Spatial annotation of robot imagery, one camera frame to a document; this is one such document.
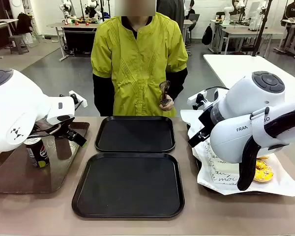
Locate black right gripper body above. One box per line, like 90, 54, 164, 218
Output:
198, 108, 214, 135

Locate larger black plastic tray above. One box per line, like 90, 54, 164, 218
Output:
71, 152, 185, 219

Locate person in dark coat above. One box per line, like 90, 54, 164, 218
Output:
156, 0, 185, 31

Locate black cable sleeve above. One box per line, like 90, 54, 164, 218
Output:
236, 105, 295, 192

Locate white background desk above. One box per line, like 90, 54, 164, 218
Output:
0, 18, 19, 47

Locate black tray under paper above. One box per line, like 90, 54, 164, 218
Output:
186, 122, 295, 196

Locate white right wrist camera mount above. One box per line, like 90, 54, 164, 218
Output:
187, 90, 208, 111

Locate person's right forearm black sleeve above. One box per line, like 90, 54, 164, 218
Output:
92, 73, 117, 117

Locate white script-printed paper box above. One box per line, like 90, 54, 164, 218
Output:
210, 161, 241, 185

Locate black Pepsi can green base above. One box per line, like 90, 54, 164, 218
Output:
23, 137, 50, 169

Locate white side table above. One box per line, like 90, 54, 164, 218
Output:
203, 54, 295, 99

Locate person in Celine sweatshirt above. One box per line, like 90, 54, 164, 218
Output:
282, 0, 295, 50

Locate person in green blouse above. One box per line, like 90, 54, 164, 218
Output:
90, 11, 189, 118

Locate white wrapping paper sheet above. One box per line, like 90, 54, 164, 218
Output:
180, 109, 295, 197

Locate person's left forearm black sleeve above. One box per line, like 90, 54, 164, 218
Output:
165, 67, 189, 103

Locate grey stool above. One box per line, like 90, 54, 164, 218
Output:
9, 34, 30, 55

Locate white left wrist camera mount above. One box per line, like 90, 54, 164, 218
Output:
68, 90, 88, 109

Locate brown plastic tray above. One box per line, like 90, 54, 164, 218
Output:
0, 121, 90, 195

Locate black hanging bag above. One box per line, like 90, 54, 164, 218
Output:
202, 24, 213, 46

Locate wooden top background table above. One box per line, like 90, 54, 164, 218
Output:
46, 22, 99, 62

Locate black backpack on chair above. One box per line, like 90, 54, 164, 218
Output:
15, 12, 33, 35

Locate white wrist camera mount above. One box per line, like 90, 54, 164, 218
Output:
187, 90, 208, 111
68, 90, 88, 109

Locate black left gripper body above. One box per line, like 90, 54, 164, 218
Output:
51, 120, 76, 140

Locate person's left hand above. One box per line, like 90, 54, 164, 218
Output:
160, 99, 175, 112

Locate smaller black plastic tray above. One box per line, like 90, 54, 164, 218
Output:
94, 115, 176, 154

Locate metal serving tongs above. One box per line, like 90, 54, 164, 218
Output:
159, 81, 173, 107

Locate black cabinet under table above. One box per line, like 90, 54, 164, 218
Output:
63, 27, 97, 54

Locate black tripod pole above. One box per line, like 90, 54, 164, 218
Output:
251, 0, 273, 58

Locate grey background workbench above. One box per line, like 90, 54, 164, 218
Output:
209, 19, 285, 55

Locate yellow sprinkled donut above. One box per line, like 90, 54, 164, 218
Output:
252, 158, 274, 184

